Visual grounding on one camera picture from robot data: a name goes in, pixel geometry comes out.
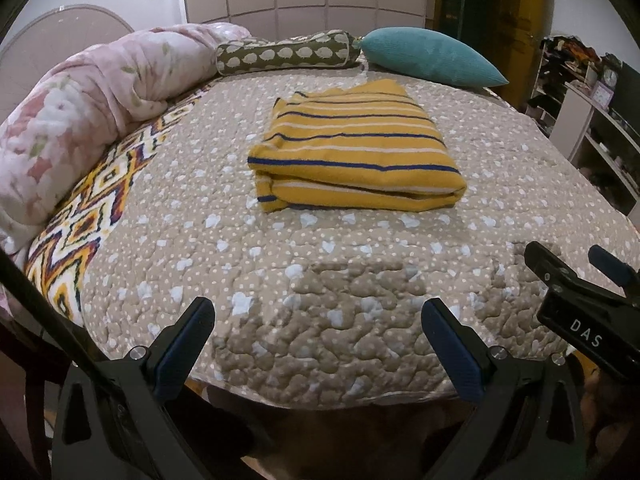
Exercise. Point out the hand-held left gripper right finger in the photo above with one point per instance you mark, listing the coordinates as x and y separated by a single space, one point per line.
452 350

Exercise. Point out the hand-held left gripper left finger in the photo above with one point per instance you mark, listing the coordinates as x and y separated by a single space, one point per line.
182 350

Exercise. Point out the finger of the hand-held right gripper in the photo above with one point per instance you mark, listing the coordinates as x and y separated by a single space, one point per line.
547 265
612 267

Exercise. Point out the yellow blue-striped sweater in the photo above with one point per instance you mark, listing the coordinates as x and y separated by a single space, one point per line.
350 155

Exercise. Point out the beige dotted quilt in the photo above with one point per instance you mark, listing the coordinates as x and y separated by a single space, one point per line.
325 280

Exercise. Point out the white shelf unit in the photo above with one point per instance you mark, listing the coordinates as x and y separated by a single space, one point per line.
580 115

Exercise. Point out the geometric patterned fleece blanket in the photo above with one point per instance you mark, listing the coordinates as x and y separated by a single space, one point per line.
75 240

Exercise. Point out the black screen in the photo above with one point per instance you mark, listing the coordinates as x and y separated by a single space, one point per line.
629 95

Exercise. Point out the teal pillow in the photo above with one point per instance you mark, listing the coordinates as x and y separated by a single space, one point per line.
430 55

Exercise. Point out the wooden door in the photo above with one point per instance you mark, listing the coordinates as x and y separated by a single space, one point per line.
520 20

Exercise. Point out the pink floral blanket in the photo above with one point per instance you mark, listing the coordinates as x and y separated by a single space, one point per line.
75 110

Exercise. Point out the olive patterned bolster pillow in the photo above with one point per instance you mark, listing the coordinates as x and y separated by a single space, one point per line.
290 52

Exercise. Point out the round white headboard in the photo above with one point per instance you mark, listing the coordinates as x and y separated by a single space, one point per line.
50 35

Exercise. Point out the dark bed frame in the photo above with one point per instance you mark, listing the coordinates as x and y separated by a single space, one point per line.
45 310

